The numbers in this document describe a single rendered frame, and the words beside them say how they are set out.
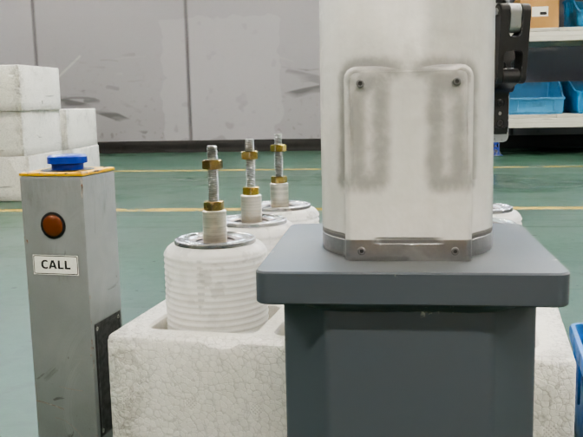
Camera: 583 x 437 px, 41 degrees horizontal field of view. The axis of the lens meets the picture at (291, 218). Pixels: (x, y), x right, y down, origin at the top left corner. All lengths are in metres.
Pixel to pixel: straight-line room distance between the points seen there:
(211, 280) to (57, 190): 0.20
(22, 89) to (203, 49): 2.95
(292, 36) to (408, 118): 5.61
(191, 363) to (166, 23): 5.57
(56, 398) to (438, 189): 0.57
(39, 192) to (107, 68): 5.51
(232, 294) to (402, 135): 0.35
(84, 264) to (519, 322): 0.51
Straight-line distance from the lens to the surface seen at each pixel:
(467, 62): 0.40
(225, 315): 0.71
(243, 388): 0.68
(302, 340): 0.40
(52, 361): 0.85
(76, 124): 3.81
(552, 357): 0.65
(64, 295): 0.83
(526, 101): 5.30
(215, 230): 0.73
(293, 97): 5.98
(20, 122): 3.33
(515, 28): 0.63
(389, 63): 0.39
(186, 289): 0.71
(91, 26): 6.38
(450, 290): 0.37
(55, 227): 0.81
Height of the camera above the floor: 0.38
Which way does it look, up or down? 9 degrees down
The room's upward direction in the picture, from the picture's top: 1 degrees counter-clockwise
